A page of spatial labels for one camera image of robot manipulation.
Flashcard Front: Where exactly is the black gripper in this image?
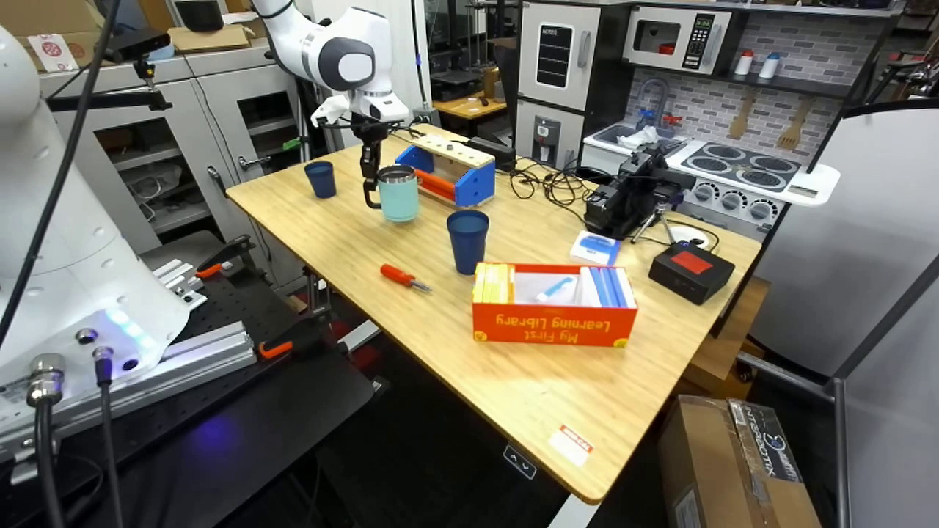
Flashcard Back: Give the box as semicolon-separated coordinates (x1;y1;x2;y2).
348;111;396;210

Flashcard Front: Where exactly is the white toy stove top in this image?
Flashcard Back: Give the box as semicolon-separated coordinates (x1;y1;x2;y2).
671;134;844;241

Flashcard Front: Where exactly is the black camera device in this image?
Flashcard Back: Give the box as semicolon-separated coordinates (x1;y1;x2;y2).
580;143;698;243

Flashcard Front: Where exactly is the white toy oven tower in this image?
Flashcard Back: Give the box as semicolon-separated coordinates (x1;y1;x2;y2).
512;0;605;177

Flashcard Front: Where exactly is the aluminium mounting rail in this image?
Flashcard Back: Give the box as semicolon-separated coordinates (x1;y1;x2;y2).
0;319;258;463

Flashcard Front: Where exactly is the white red table sticker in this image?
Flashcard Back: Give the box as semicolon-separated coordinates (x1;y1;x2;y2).
546;423;594;470

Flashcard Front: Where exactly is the green thermos mug black handle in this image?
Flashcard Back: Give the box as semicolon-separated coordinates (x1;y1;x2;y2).
374;163;423;228

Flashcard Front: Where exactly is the white toy microwave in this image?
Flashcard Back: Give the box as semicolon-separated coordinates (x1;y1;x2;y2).
618;2;735;78

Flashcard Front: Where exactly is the brown cardboard box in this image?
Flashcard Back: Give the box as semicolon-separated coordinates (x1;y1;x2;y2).
656;392;825;528

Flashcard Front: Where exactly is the black box red top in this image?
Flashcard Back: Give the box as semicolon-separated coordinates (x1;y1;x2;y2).
646;238;735;307

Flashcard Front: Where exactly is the orange handled screwdriver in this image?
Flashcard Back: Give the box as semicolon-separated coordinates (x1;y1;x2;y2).
374;260;433;297

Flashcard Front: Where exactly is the rolling whiteboard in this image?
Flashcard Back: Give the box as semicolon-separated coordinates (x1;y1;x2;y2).
744;102;939;528

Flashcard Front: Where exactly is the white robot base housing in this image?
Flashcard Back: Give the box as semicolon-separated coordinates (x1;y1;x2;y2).
0;20;192;395

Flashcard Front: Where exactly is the grey metal cabinet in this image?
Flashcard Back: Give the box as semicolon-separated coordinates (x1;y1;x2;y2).
41;40;327;259

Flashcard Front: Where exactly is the blue wooden toy toolbox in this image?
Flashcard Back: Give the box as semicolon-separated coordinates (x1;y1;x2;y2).
393;133;499;210

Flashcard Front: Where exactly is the orange handled clamp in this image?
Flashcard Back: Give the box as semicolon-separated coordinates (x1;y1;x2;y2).
191;238;258;285
255;301;335;364

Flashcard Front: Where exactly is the orange box of books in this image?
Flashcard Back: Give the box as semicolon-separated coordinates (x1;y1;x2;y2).
470;259;643;351

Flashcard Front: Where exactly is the grey base cable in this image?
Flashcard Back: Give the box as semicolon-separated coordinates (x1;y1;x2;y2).
23;351;73;528
88;344;132;528

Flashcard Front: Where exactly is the black cable bundle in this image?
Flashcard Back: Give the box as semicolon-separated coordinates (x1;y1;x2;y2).
505;159;591;215

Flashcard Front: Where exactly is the blue plastic cup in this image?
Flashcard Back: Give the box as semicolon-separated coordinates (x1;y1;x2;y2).
443;206;492;279
302;159;339;203

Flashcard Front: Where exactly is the white toy sink counter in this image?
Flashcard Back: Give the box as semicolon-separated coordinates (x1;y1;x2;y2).
578;119;690;181

